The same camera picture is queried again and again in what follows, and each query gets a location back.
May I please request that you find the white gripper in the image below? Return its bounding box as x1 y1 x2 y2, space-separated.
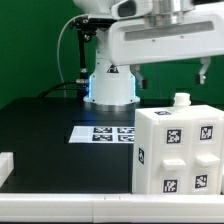
108 0 224 89

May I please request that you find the white cabinet body box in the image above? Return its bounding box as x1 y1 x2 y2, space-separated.
132 93 224 195

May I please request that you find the white door panel with knob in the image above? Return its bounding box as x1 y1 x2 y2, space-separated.
160 126 187 195

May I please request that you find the white cabinet door panel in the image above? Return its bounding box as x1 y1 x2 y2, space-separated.
190 119 224 195

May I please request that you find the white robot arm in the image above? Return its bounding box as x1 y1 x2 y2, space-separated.
73 0 224 111

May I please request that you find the white marker sheet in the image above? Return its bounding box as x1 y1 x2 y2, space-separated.
69 126 134 144

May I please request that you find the black camera on stand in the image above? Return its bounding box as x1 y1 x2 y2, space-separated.
69 15 115 96

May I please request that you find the grey camera cable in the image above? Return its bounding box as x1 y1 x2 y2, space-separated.
56 14 88 84

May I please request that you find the black base cable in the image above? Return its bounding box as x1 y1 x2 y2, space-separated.
38 81 88 99

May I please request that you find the white front fence rail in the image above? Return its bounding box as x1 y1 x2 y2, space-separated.
0 194 224 224

